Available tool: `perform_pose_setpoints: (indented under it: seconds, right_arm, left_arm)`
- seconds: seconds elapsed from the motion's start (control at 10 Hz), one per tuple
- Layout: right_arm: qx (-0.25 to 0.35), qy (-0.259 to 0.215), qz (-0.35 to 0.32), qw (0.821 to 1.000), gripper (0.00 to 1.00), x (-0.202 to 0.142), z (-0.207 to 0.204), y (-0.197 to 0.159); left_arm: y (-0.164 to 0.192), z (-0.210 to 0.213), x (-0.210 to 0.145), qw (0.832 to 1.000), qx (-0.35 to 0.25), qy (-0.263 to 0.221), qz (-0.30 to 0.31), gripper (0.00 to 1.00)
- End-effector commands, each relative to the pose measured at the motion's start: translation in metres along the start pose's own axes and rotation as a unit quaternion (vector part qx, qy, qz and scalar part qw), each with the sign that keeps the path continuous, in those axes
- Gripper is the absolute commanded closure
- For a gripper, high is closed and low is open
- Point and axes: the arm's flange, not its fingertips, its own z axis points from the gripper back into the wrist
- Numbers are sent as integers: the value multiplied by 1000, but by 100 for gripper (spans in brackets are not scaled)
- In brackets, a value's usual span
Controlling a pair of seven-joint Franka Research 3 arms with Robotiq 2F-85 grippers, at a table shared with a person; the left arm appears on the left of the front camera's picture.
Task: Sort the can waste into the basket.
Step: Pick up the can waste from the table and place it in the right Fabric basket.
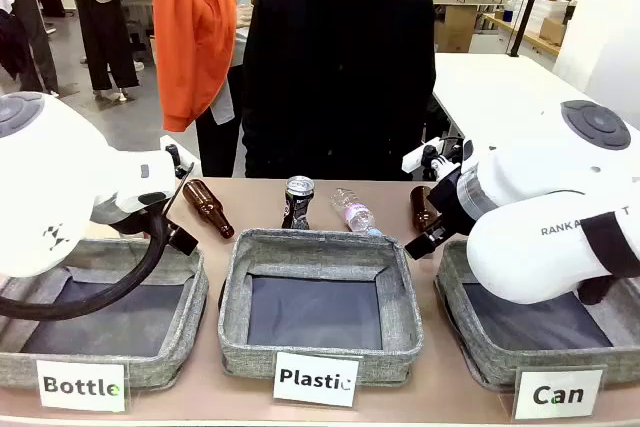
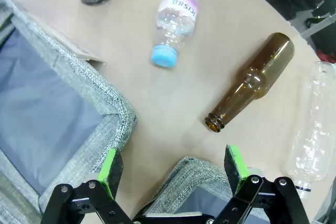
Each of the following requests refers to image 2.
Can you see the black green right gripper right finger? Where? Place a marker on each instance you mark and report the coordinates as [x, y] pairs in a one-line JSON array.
[[236, 166]]

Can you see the brown glass bottle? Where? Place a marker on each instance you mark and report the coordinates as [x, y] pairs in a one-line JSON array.
[[265, 72]]

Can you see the white metal frame bar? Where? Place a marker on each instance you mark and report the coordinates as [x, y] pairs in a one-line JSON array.
[[320, 26]]

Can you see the small red object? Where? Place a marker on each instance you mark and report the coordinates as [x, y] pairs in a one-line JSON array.
[[328, 56]]

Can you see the grey fabric basket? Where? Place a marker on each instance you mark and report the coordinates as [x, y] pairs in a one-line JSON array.
[[86, 82], [194, 182]]

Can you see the labelled plastic bottle blue cap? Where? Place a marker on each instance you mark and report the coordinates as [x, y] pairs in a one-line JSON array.
[[176, 16]]

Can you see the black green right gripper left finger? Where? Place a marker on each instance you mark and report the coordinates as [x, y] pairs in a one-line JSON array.
[[105, 171]]

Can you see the clear unlabelled plastic bottle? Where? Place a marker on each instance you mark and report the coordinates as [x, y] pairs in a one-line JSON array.
[[312, 129]]

